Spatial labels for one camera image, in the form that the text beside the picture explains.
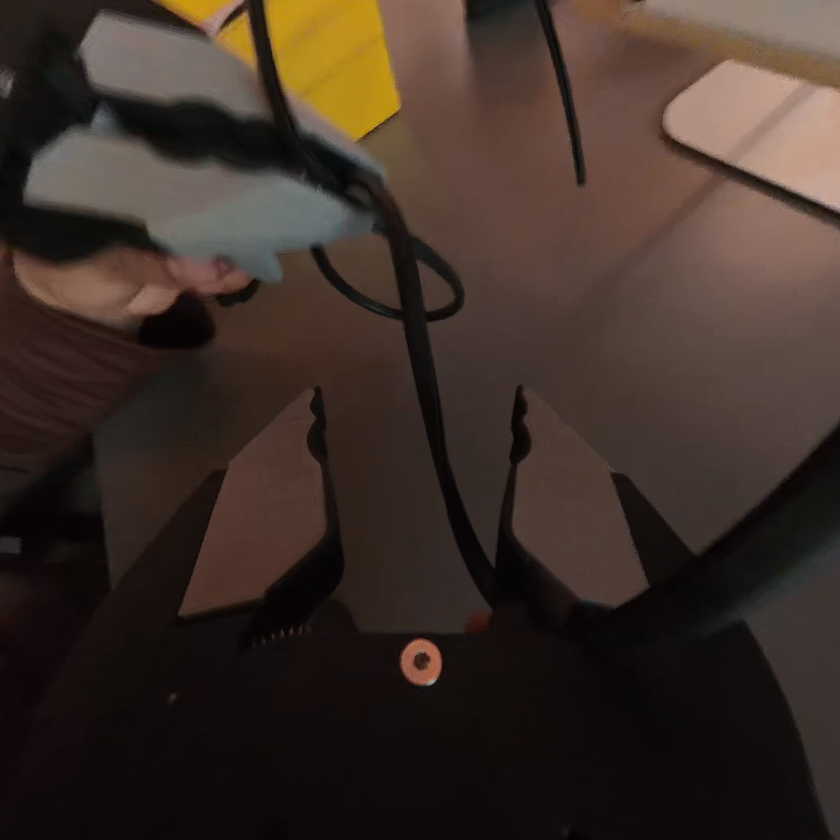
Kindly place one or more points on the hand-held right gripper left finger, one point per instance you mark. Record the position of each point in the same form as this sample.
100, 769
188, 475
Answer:
262, 525

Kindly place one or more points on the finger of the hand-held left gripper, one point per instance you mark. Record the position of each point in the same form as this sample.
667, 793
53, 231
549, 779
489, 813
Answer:
216, 210
197, 62

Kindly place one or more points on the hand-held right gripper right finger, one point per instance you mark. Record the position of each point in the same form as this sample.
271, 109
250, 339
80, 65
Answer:
571, 525

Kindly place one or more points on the person's left forearm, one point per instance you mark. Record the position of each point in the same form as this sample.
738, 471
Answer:
52, 394

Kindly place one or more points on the person's left hand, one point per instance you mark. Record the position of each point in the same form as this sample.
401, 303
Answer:
98, 289

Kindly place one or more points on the yellow plastic bin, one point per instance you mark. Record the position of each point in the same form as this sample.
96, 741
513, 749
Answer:
328, 65

